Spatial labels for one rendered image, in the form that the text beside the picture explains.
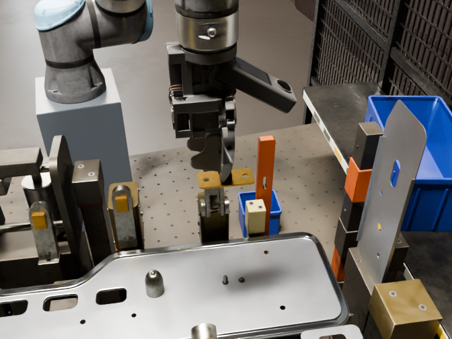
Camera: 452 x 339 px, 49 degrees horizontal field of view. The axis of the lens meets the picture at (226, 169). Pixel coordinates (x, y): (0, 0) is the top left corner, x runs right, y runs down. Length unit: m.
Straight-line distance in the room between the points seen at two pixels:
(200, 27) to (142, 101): 2.93
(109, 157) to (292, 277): 0.63
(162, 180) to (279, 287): 0.80
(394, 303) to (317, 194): 0.78
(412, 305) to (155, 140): 2.40
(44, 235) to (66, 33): 0.47
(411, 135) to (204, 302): 0.44
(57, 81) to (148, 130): 1.95
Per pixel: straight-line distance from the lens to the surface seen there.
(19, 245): 1.10
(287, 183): 1.60
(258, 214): 0.95
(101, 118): 1.26
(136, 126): 3.22
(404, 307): 0.85
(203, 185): 0.73
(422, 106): 1.22
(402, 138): 0.78
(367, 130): 0.96
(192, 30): 0.59
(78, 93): 1.26
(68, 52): 1.23
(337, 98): 1.41
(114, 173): 1.36
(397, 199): 0.81
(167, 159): 1.71
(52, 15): 1.20
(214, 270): 0.93
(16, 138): 3.32
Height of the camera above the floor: 1.70
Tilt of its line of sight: 37 degrees down
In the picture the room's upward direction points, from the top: straight up
